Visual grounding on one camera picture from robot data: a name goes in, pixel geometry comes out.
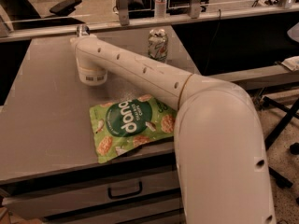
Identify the silver redbull can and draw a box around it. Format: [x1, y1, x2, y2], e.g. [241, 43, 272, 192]
[77, 24, 90, 37]

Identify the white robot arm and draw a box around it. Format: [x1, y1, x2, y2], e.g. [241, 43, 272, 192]
[71, 35, 276, 224]

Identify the green white 7up can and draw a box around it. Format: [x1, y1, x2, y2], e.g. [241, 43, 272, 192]
[148, 28, 168, 63]

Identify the green rice chips bag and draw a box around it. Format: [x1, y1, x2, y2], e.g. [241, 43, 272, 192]
[90, 94, 177, 163]

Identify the grey drawer cabinet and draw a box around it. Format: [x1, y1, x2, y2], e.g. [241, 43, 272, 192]
[0, 149, 182, 224]

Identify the clear plastic water bottle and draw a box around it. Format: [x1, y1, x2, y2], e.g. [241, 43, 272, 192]
[154, 0, 167, 19]

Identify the black office chair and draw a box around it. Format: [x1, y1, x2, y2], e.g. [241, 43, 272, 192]
[0, 0, 82, 30]

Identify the black drawer handle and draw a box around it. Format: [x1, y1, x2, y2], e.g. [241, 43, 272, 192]
[107, 181, 143, 200]

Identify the grey metal rail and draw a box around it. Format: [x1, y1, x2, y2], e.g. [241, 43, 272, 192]
[212, 65, 299, 91]

